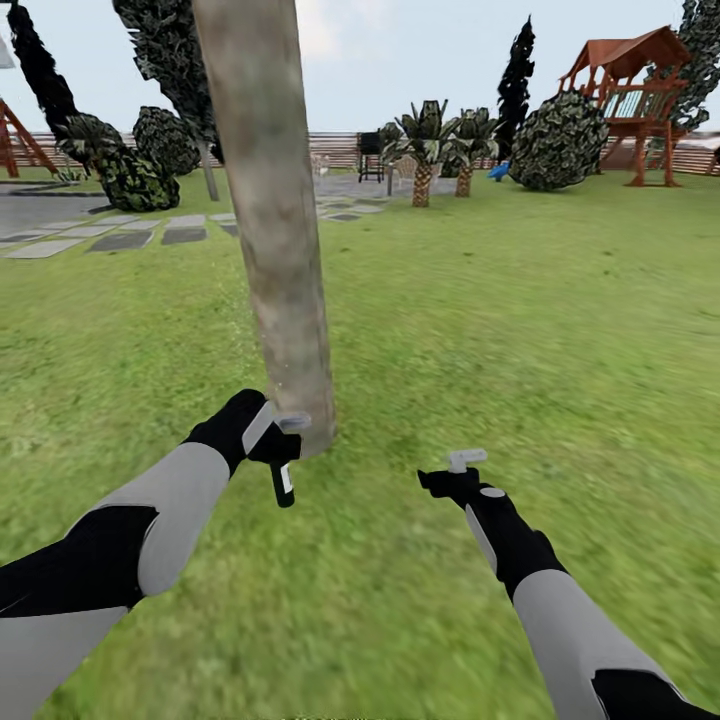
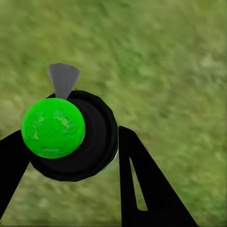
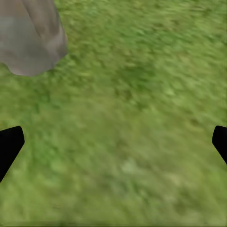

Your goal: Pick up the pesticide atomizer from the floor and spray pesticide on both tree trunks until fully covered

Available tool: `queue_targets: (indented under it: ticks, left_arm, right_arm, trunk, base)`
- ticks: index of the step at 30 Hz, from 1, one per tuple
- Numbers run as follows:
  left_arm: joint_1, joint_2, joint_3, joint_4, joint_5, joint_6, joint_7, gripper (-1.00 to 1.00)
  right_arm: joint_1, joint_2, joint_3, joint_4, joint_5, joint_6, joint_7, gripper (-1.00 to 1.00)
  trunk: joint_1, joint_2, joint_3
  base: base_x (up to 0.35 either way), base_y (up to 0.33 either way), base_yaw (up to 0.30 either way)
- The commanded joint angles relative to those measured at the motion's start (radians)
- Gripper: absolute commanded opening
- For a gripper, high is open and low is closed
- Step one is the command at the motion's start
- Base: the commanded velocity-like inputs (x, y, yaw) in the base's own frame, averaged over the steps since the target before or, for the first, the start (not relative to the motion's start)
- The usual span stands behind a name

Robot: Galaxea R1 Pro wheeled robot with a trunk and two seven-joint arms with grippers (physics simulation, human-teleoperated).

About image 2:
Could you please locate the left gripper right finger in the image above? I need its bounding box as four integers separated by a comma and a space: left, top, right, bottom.
118, 126, 198, 227

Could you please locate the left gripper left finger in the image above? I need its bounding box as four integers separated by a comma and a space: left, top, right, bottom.
0, 129, 30, 219

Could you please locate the pesticide atomizer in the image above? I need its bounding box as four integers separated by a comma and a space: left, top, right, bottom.
21, 63, 119, 182

